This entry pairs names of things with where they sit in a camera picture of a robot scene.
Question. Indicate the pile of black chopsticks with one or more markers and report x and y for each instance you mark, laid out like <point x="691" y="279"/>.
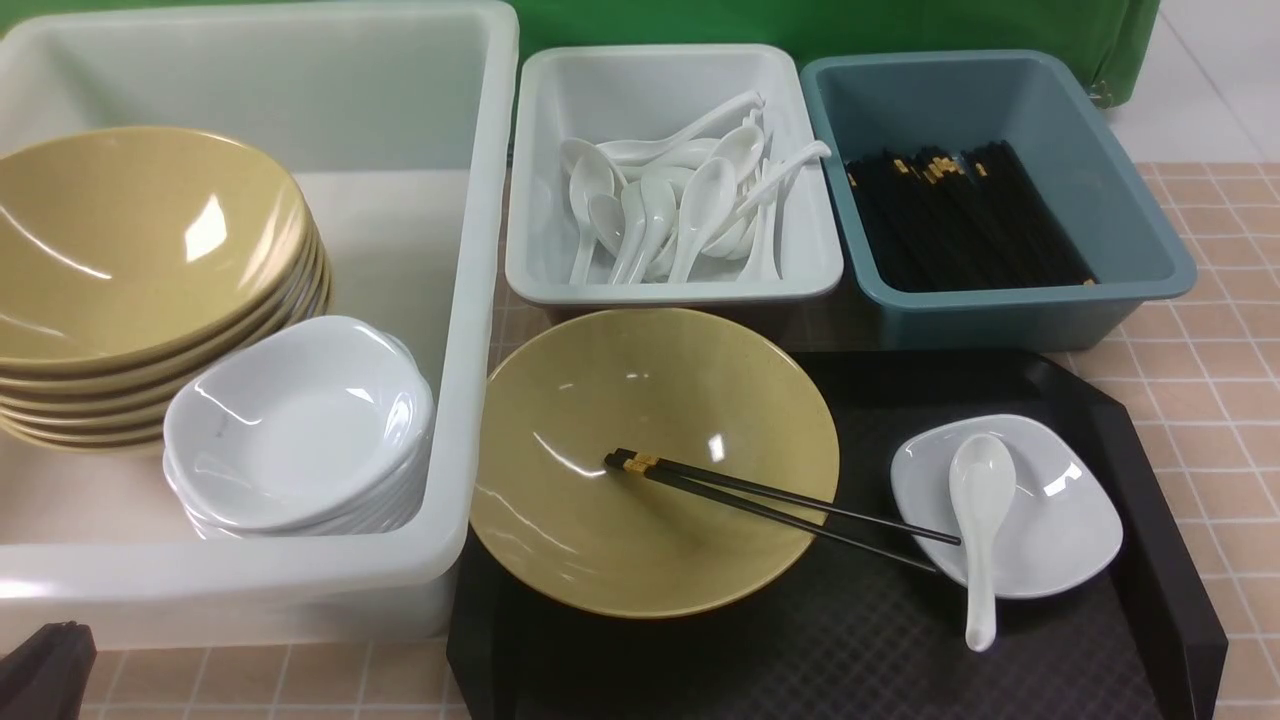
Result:
<point x="940" y="221"/>

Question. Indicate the white square saucer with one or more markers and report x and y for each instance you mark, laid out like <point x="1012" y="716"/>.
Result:
<point x="1061" y="529"/>

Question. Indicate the black chopstick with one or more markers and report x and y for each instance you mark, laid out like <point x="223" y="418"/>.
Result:
<point x="886" y="554"/>
<point x="722" y="488"/>

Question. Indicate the large translucent white tub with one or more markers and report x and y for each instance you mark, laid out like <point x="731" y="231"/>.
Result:
<point x="394" y="117"/>

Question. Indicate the yellow noodle bowl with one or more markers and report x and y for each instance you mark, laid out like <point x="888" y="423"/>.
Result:
<point x="674" y="383"/>

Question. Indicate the pile of white spoons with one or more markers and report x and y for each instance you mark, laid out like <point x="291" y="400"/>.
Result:
<point x="709" y="191"/>

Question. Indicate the white spoon tray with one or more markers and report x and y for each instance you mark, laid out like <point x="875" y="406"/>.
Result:
<point x="647" y="93"/>

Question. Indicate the stack of white saucers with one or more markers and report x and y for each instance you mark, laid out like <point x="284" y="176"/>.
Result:
<point x="323" y="429"/>

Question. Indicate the black serving tray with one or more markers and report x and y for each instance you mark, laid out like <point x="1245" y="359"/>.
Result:
<point x="845" y="635"/>

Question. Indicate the green backdrop cloth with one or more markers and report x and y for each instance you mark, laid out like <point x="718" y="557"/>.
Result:
<point x="1102" y="43"/>

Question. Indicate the stack of yellow bowls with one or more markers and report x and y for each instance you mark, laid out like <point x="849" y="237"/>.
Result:
<point x="132" y="259"/>

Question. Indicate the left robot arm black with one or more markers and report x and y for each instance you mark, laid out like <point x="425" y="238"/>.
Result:
<point x="46" y="676"/>

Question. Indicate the beige grid tablecloth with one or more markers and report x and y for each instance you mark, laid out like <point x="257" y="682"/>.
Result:
<point x="1199" y="377"/>

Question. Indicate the white ceramic soup spoon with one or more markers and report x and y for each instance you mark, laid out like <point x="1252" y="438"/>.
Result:
<point x="981" y="482"/>

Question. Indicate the teal chopstick bin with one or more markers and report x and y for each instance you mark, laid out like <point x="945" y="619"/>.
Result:
<point x="960" y="100"/>

